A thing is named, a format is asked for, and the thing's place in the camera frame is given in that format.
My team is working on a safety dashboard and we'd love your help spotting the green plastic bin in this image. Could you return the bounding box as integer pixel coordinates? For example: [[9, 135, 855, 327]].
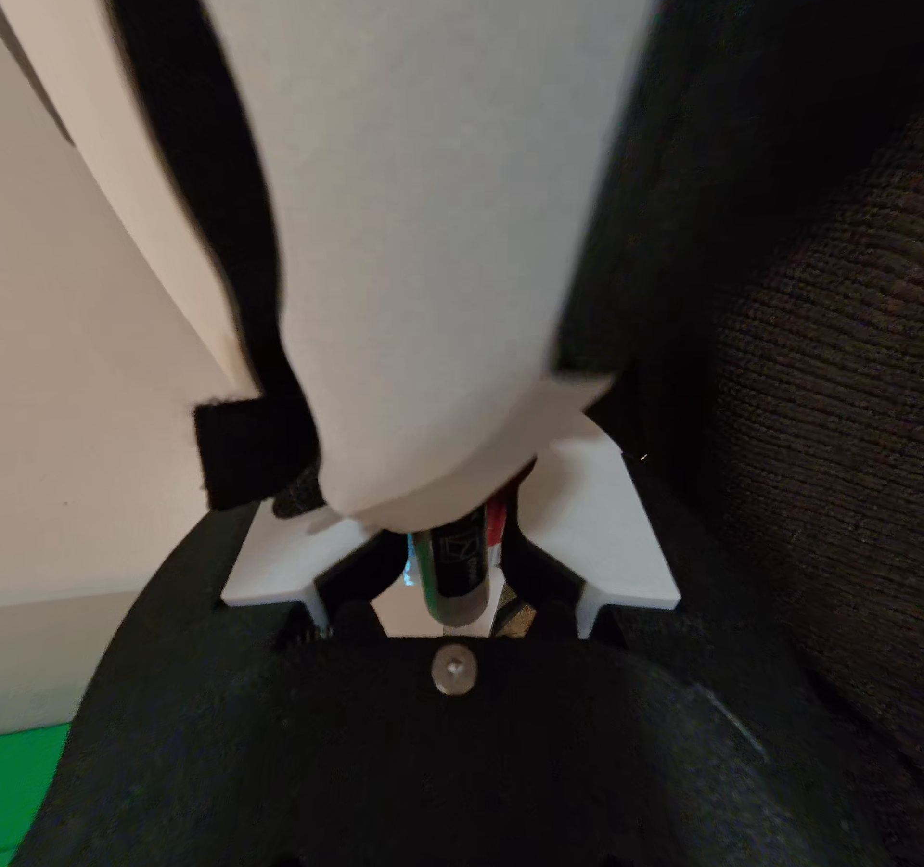
[[0, 721, 73, 861]]

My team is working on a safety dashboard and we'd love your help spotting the person's black sweater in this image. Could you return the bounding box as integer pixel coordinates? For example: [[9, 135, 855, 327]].
[[707, 109, 924, 774]]

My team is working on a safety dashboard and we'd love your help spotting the black fabric strap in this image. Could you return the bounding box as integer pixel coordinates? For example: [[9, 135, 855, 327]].
[[193, 398, 326, 518]]

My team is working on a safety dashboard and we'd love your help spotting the red dry erase marker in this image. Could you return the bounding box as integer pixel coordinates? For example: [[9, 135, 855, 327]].
[[487, 459, 539, 568]]

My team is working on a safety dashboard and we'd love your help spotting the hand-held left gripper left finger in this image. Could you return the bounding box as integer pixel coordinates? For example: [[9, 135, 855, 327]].
[[220, 502, 405, 626]]

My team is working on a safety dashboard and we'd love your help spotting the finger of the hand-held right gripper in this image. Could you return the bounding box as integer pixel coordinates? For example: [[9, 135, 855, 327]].
[[179, 0, 681, 532], [0, 0, 322, 449]]

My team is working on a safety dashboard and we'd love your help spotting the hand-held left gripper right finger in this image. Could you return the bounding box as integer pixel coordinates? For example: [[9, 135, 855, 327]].
[[505, 412, 683, 638]]

